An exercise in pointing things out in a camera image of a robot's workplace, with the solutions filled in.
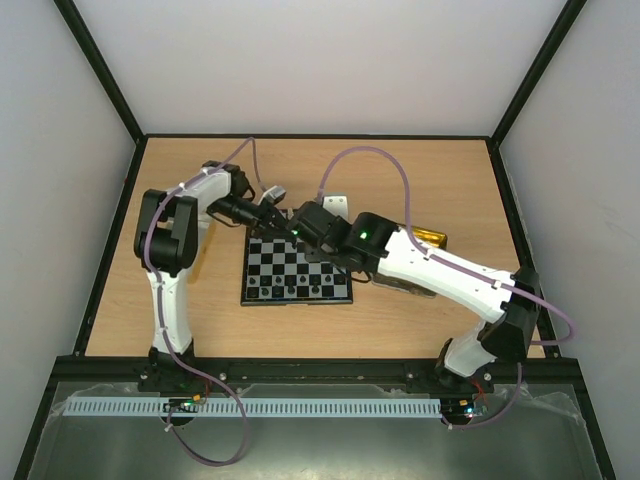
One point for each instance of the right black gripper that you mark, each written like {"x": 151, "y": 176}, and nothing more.
{"x": 298, "y": 223}

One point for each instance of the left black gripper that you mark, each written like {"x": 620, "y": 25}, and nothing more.
{"x": 264, "y": 219}

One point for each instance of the black silver chess board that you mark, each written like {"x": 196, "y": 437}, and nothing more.
{"x": 265, "y": 258}

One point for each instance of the silver gold tin lid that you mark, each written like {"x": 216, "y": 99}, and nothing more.
{"x": 202, "y": 250}

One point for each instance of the gold tin with black pieces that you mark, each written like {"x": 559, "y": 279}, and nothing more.
{"x": 424, "y": 236}

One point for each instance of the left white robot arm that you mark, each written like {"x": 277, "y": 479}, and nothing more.
{"x": 172, "y": 226}

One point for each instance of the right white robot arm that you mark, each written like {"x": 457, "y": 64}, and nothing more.
{"x": 385, "y": 250}

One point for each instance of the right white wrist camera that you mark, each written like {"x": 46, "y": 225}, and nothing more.
{"x": 337, "y": 205}

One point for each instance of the white slotted cable duct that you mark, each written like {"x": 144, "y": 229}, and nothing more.
{"x": 254, "y": 408}

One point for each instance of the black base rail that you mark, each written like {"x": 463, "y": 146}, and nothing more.
{"x": 413, "y": 376}

